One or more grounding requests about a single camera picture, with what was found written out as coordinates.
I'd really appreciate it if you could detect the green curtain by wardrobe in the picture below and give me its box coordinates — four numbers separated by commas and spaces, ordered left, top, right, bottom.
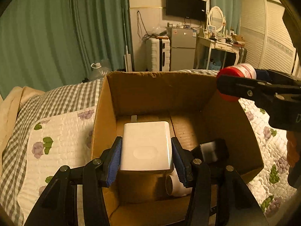
210, 0, 241, 34

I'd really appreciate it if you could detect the red white cylindrical bottle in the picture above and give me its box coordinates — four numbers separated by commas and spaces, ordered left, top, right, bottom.
216, 63, 258, 103

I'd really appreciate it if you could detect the oval white vanity mirror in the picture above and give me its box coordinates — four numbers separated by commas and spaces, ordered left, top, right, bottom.
208, 6, 226, 32

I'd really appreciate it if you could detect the white floral quilt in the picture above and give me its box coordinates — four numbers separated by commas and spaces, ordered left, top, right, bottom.
16, 69, 297, 226

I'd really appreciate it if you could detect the white handheld fabric shaver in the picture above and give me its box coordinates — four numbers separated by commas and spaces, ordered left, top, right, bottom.
165, 168, 192, 197

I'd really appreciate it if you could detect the silver small refrigerator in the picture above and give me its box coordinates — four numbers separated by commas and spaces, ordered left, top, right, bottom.
169, 28, 196, 71

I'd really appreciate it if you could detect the white suitcase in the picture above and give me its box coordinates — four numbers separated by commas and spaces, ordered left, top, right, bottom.
146, 37, 170, 72

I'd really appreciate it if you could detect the white mop stick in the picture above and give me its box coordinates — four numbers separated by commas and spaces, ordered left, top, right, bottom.
122, 9, 133, 72

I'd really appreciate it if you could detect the black wall television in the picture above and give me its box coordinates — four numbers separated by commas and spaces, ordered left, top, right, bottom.
165, 0, 207, 21

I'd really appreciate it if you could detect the white dressing table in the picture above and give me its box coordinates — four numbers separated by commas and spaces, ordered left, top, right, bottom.
194, 36, 240, 70

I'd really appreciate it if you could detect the black multiport charger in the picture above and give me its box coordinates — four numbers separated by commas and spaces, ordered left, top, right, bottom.
191, 139, 230, 164

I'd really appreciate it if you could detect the large green curtain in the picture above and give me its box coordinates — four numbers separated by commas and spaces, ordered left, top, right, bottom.
1, 0, 132, 97

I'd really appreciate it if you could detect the operator hand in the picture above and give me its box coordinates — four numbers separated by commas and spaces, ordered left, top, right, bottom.
286, 131, 300, 168

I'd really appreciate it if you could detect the clear water jug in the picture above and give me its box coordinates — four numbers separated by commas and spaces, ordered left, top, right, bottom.
88, 63, 110, 81

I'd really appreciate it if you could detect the brown cardboard box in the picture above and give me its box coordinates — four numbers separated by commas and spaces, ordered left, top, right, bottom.
84, 71, 267, 225

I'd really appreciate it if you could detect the grey checkered bedsheet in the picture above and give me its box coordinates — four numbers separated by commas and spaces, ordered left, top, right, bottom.
1, 70, 217, 225

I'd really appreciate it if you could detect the white louvered wardrobe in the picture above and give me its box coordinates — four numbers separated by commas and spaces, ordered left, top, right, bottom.
240, 0, 296, 73

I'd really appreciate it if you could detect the white square power adapter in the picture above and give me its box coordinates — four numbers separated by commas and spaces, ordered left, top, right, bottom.
117, 113, 174, 173

